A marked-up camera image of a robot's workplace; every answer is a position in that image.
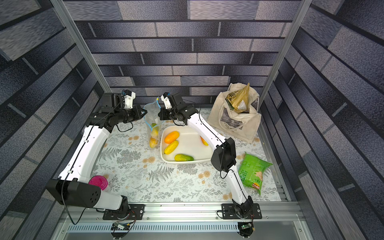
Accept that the left aluminium frame post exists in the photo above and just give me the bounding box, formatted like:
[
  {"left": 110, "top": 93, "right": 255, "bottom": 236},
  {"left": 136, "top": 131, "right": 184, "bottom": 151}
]
[{"left": 50, "top": 1, "right": 111, "bottom": 111}]

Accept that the orange yellow mango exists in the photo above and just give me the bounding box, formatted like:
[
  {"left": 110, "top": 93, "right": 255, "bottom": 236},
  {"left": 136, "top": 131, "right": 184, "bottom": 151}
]
[{"left": 149, "top": 138, "right": 159, "bottom": 149}]

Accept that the gold foil snack packet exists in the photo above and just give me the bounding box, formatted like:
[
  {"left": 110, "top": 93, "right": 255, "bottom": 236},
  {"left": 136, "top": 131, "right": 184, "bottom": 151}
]
[{"left": 226, "top": 84, "right": 250, "bottom": 113}]

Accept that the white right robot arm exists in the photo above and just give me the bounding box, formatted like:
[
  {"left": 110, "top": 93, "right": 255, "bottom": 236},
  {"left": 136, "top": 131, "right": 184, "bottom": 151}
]
[{"left": 159, "top": 93, "right": 254, "bottom": 216}]

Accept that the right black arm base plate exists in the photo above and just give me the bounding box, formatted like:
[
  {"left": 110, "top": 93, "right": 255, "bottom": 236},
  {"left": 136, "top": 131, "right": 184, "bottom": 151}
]
[{"left": 221, "top": 204, "right": 263, "bottom": 220}]

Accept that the white oval plastic tray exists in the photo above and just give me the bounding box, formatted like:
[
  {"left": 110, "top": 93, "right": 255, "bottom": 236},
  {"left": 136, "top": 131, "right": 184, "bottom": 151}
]
[{"left": 160, "top": 126, "right": 213, "bottom": 165}]

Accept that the beige canvas tote bag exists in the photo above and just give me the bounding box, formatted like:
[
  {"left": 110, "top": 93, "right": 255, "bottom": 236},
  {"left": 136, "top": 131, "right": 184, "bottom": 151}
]
[{"left": 207, "top": 83, "right": 262, "bottom": 144}]

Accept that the green snack bag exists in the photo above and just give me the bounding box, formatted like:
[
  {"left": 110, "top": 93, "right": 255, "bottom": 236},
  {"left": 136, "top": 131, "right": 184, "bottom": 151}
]
[{"left": 239, "top": 153, "right": 273, "bottom": 195}]

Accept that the red orange mango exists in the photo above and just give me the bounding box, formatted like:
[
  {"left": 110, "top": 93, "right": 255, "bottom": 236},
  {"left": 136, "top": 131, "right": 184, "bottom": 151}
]
[{"left": 200, "top": 137, "right": 209, "bottom": 146}]

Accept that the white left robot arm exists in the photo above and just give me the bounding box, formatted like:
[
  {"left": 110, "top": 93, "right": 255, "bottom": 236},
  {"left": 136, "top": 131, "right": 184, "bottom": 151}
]
[{"left": 46, "top": 90, "right": 147, "bottom": 212}]

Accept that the clear blue-zipper zip-top bag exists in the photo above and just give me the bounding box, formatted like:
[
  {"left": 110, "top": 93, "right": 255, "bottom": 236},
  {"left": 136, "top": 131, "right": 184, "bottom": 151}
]
[{"left": 144, "top": 98, "right": 162, "bottom": 149}]

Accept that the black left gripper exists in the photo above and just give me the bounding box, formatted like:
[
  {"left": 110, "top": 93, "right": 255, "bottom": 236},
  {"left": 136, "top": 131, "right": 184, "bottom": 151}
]
[{"left": 115, "top": 104, "right": 148, "bottom": 124}]

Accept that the small circuit board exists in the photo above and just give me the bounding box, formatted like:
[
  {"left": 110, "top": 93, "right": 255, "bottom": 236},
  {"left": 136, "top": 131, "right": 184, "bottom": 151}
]
[
  {"left": 238, "top": 222, "right": 254, "bottom": 238},
  {"left": 111, "top": 222, "right": 131, "bottom": 232}
]

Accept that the pink cup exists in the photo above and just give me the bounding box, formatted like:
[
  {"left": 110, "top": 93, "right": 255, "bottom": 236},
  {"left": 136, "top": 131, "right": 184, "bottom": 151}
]
[{"left": 89, "top": 176, "right": 110, "bottom": 191}]

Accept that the right aluminium frame post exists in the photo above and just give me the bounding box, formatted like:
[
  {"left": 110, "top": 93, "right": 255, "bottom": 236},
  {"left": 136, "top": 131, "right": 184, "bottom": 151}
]
[{"left": 258, "top": 0, "right": 313, "bottom": 107}]

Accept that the small yellow mango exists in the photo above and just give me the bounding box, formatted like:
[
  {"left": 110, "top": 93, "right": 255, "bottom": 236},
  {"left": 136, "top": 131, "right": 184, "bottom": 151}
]
[{"left": 164, "top": 140, "right": 179, "bottom": 155}]

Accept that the aluminium front rail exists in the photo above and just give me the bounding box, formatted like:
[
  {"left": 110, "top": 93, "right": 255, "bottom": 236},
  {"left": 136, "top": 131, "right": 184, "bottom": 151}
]
[{"left": 58, "top": 201, "right": 304, "bottom": 223}]

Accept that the green yellow mango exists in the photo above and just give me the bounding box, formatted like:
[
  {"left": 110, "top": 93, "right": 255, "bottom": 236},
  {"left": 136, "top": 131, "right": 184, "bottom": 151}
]
[{"left": 151, "top": 123, "right": 159, "bottom": 139}]

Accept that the left small circuit board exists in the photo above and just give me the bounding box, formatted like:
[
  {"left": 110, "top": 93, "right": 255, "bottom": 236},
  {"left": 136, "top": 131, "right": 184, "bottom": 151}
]
[{"left": 111, "top": 222, "right": 131, "bottom": 232}]

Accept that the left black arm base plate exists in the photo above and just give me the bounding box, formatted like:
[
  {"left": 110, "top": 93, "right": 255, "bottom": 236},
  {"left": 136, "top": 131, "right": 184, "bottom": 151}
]
[{"left": 103, "top": 204, "right": 145, "bottom": 221}]

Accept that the right small circuit board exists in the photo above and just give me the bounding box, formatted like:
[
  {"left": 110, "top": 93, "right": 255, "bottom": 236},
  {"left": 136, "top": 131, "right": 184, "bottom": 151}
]
[{"left": 238, "top": 222, "right": 254, "bottom": 238}]

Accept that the aluminium frame post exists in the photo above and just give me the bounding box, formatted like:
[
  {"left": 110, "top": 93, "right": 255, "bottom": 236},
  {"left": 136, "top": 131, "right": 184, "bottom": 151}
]
[
  {"left": 258, "top": 0, "right": 313, "bottom": 107},
  {"left": 50, "top": 1, "right": 111, "bottom": 111}
]

